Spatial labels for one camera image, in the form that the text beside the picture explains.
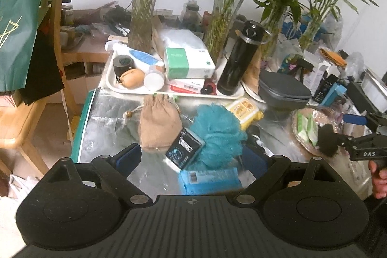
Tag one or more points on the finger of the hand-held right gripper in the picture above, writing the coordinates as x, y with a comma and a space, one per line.
346, 140
355, 119

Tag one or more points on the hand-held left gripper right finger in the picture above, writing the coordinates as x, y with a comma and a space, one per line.
254, 160

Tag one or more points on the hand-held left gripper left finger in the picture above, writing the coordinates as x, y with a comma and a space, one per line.
130, 157

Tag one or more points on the black fuzzy puff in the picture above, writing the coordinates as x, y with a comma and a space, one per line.
328, 139

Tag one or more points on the teal bath loofah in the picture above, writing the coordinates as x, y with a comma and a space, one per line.
219, 134

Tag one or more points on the blue wipes packet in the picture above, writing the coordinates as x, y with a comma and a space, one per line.
211, 181

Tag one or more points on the yellow wet wipes pack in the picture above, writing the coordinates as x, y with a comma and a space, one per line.
245, 111

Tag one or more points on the black printed packet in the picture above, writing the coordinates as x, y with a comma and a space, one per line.
184, 148

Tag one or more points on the person's right hand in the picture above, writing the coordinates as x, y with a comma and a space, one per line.
380, 181

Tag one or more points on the black appliance with white filter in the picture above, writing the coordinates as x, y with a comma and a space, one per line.
367, 93

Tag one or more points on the blue box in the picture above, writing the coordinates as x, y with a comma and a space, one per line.
334, 94

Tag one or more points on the silver foil mat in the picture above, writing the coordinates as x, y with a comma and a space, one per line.
105, 125

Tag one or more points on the black box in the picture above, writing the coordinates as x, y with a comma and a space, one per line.
325, 84

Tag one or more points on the woven basket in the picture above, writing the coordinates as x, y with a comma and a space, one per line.
297, 138

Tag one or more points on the orange packet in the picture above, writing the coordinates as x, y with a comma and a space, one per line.
331, 55

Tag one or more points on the small black tripod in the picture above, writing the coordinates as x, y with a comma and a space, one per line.
302, 67

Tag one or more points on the grey zip case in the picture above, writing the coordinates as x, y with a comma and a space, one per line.
284, 90

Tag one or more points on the white plastic tray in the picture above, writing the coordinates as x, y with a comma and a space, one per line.
115, 81

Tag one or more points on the tan oval pouch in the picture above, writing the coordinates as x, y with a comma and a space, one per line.
133, 78

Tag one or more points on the white bottle with orange label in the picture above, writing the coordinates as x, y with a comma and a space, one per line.
154, 79

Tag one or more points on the colourful patterned cloth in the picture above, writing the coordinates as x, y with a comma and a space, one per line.
289, 63

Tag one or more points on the white barcode box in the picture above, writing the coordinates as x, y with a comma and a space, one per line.
189, 84

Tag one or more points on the black tape roll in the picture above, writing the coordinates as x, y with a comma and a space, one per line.
123, 63

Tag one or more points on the white plastic bag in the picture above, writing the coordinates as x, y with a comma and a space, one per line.
288, 46

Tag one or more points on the black thermos bottle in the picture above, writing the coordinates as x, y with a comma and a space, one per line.
238, 61

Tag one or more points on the white spray bottle blue label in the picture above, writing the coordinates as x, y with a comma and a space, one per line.
136, 55

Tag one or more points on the white paper bag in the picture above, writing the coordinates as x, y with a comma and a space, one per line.
24, 185

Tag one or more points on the green and white tissue box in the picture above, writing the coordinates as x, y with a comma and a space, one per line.
187, 62

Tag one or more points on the blue plastic bag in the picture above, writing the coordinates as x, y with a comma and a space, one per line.
290, 26

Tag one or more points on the wooden side table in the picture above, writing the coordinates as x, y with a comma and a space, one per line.
87, 52

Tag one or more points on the black cloth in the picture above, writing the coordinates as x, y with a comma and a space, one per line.
42, 73

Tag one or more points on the white plastic pack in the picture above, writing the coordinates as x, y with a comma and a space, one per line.
181, 39

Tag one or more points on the metal dish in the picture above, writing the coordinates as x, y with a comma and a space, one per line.
74, 38

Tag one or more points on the wooden chair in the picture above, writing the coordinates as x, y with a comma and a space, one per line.
57, 34

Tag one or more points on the red snack packet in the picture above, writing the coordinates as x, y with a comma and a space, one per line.
206, 17

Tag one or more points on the dark glass jar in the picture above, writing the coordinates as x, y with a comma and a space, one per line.
190, 16

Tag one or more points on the small glass jar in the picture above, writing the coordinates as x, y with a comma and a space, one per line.
69, 15

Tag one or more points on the green fabric bag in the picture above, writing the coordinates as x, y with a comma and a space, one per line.
21, 19

